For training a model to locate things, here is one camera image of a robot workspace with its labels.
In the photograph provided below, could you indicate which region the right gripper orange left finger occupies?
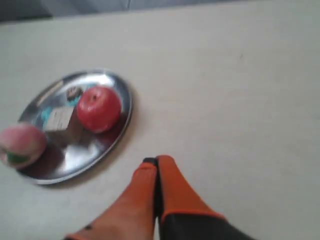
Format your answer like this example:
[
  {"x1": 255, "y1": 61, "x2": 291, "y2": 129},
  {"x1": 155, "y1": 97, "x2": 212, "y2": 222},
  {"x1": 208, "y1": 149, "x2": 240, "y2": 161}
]
[{"x1": 65, "y1": 157, "x2": 158, "y2": 240}]

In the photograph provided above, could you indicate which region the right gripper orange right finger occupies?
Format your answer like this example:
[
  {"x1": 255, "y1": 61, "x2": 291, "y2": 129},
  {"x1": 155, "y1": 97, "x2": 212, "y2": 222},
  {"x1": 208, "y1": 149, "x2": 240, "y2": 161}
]
[{"x1": 156, "y1": 155, "x2": 253, "y2": 240}]

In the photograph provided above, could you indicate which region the stainless steel bowl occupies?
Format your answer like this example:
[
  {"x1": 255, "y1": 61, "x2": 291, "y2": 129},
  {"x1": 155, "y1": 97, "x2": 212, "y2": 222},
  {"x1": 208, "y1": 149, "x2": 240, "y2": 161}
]
[{"x1": 17, "y1": 68, "x2": 134, "y2": 185}]

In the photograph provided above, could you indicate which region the red apple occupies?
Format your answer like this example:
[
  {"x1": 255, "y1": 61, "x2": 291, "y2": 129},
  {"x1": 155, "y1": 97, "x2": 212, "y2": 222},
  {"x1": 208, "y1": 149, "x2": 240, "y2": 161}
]
[{"x1": 76, "y1": 86, "x2": 122, "y2": 134}]

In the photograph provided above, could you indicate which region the wooden block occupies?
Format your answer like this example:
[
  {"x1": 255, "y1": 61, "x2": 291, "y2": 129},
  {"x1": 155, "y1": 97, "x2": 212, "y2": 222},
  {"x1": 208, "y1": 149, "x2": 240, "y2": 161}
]
[{"x1": 43, "y1": 106, "x2": 83, "y2": 146}]

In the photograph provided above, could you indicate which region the pink peach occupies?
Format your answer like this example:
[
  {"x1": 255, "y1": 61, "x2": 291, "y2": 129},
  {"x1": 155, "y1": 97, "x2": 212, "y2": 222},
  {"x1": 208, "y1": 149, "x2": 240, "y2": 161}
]
[{"x1": 0, "y1": 122, "x2": 47, "y2": 169}]

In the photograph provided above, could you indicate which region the grey backdrop curtain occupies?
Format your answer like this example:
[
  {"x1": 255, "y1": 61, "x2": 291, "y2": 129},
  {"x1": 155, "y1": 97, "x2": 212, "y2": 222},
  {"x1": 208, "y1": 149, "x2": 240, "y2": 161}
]
[{"x1": 0, "y1": 0, "x2": 320, "y2": 24}]

